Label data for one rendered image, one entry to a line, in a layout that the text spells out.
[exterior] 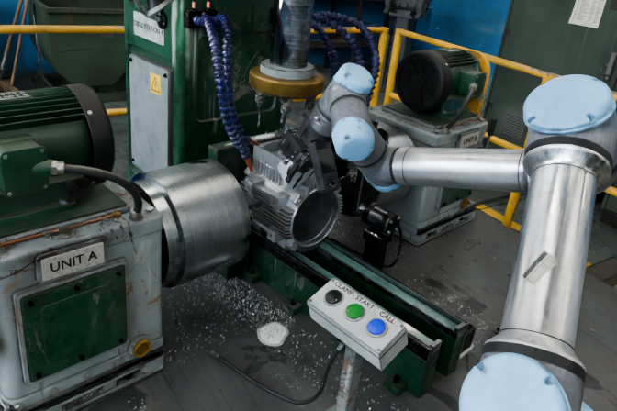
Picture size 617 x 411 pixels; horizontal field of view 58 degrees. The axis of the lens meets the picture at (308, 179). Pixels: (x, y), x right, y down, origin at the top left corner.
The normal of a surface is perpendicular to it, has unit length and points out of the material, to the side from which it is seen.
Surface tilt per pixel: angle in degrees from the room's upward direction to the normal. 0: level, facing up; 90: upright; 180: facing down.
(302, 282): 90
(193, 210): 51
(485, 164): 61
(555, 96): 38
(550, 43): 90
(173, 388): 0
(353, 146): 115
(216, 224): 69
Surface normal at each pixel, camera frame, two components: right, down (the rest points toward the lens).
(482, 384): -0.53, -0.42
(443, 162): -0.59, -0.21
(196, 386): 0.11, -0.91
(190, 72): 0.69, 0.36
